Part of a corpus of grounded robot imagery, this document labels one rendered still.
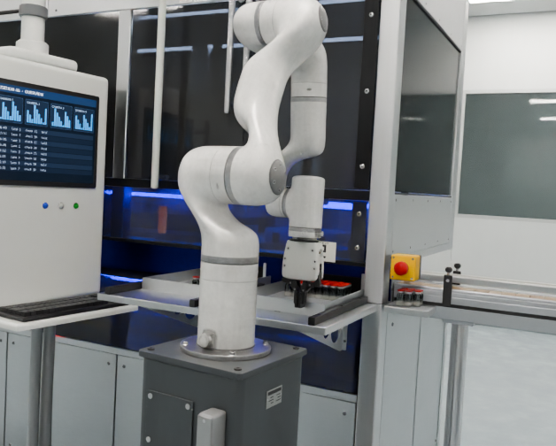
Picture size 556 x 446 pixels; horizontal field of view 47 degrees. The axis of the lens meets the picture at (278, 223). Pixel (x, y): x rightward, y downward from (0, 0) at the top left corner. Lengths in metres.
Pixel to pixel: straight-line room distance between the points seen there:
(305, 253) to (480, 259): 4.96
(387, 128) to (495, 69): 4.73
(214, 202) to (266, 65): 0.31
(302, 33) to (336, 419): 1.16
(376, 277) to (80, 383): 1.22
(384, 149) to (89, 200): 1.00
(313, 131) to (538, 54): 5.10
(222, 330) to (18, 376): 1.59
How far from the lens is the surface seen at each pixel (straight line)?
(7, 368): 2.84
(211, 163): 1.31
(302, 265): 1.63
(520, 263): 6.46
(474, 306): 1.97
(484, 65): 6.62
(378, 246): 1.90
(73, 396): 2.61
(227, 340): 1.32
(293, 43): 1.43
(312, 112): 1.60
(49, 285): 2.20
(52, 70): 2.19
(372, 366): 1.96
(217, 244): 1.29
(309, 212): 1.61
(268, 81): 1.39
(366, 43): 1.97
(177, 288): 1.91
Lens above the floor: 1.20
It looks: 3 degrees down
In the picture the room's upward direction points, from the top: 3 degrees clockwise
